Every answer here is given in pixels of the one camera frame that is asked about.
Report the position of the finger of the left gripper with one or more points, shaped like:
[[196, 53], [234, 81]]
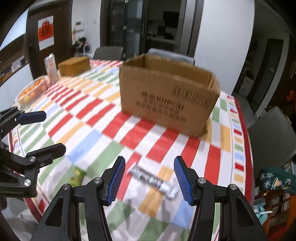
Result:
[[12, 117], [33, 160]]

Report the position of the grey dining chair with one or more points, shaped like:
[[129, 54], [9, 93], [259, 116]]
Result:
[[113, 53]]

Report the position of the white basket of oranges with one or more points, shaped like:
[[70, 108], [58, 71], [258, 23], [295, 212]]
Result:
[[32, 92]]

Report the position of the yellow green snack packet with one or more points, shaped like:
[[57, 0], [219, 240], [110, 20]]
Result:
[[77, 177]]

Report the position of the grey chair behind box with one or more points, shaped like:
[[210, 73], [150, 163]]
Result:
[[172, 55]]

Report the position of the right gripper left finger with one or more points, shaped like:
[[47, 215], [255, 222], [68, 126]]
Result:
[[61, 218]]

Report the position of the colourful checked tablecloth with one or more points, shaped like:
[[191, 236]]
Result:
[[84, 113]]

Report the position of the woven straw box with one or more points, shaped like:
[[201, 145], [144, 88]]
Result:
[[74, 66]]

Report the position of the green christmas bag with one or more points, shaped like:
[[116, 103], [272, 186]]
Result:
[[273, 178]]

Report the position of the white cream snack packet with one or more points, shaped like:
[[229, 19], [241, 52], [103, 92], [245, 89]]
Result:
[[164, 187]]

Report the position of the brown cardboard box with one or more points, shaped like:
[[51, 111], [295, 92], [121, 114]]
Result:
[[172, 94]]

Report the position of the dark wooden door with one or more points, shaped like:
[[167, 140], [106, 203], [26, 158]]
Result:
[[62, 12]]

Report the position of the grey chair right side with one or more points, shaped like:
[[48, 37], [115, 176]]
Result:
[[272, 141]]

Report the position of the dark glass sliding door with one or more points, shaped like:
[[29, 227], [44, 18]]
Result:
[[138, 26]]

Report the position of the white juice carton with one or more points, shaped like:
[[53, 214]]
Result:
[[51, 68]]

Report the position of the red fu door poster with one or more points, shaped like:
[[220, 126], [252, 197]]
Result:
[[46, 32]]

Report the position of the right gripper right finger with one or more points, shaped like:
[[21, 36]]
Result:
[[238, 220]]

